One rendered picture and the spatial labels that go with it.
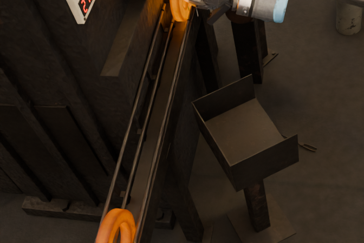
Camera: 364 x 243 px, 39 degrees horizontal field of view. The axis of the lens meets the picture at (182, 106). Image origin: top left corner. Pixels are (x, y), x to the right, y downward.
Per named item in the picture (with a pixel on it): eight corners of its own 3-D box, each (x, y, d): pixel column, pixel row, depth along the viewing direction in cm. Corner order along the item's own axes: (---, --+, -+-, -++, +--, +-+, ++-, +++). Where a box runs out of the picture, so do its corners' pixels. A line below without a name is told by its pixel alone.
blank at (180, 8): (166, -1, 171) (175, -1, 170) (175, -34, 179) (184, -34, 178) (177, 30, 183) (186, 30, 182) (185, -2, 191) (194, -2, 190)
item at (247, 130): (255, 270, 190) (229, 166, 136) (225, 214, 207) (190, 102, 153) (304, 245, 192) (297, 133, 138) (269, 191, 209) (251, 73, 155)
